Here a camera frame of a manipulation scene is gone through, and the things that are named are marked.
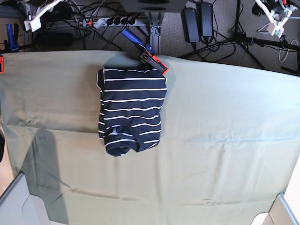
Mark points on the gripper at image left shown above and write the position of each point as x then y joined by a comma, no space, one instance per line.
36,8

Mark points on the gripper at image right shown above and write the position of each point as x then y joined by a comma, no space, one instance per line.
278,11

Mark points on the navy white striped T-shirt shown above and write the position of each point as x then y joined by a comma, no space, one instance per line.
130,105

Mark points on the black tripod stand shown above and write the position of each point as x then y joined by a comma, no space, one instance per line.
239,38

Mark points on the black power adapter right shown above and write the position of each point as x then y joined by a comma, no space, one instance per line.
206,19

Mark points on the black power adapter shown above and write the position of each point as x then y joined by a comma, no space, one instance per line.
190,25
206,19

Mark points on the blue clamp at left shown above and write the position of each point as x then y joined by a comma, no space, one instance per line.
11,44

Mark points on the grey power strip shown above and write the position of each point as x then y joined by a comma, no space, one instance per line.
109,22

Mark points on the black power adapter left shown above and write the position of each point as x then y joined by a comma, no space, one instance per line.
190,25

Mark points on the orange clamp at left edge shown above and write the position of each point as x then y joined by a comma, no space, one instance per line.
1,64

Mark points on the blue orange bar clamp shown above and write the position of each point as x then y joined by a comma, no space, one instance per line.
147,53

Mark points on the green table cloth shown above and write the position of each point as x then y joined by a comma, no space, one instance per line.
229,143

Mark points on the black object at left edge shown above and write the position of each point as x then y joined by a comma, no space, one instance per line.
2,145

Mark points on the grey bin at left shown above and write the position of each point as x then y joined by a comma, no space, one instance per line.
19,207

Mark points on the grey bin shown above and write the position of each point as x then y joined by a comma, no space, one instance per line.
279,214
19,207

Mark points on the grey bin at right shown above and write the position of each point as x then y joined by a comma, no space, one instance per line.
279,214

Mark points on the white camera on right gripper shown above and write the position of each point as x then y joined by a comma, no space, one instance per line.
32,25

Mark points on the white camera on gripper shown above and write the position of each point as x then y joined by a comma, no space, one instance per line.
275,30
32,25

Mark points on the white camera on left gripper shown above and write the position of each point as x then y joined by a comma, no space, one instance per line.
275,30

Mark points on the aluminium frame post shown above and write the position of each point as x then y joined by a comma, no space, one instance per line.
155,21

